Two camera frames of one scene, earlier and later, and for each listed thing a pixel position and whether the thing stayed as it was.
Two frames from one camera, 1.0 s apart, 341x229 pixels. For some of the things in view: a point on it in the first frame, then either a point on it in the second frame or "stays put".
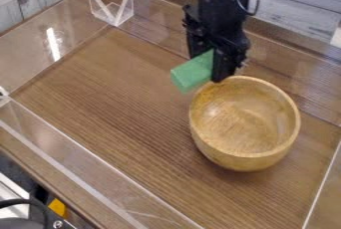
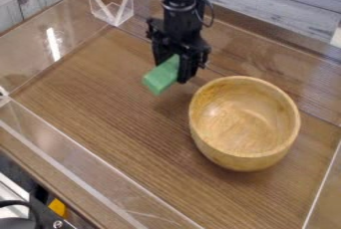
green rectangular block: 192,74 -> 164,76
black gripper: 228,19 -> 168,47
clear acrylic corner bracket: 116,13 stays put
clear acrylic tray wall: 102,190 stays put
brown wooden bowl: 244,119 stays put
